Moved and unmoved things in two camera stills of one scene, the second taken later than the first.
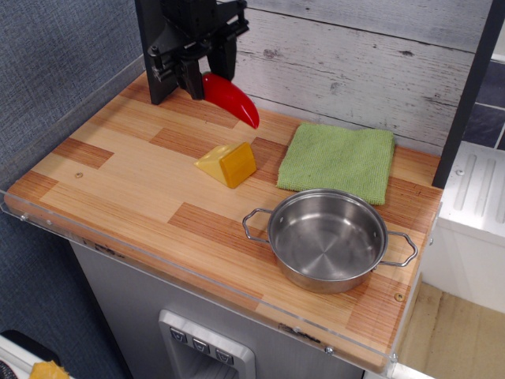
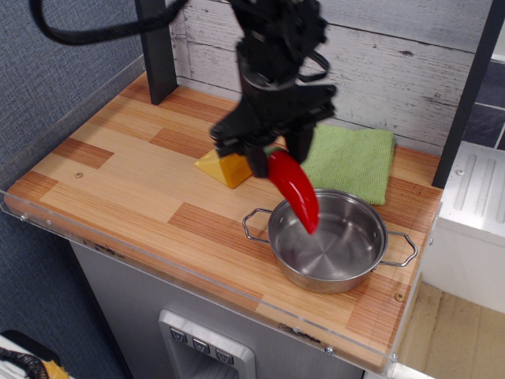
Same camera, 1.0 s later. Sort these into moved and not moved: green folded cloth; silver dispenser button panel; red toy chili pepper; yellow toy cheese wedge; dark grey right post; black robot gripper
Moved: red toy chili pepper; black robot gripper
Not moved: green folded cloth; dark grey right post; yellow toy cheese wedge; silver dispenser button panel
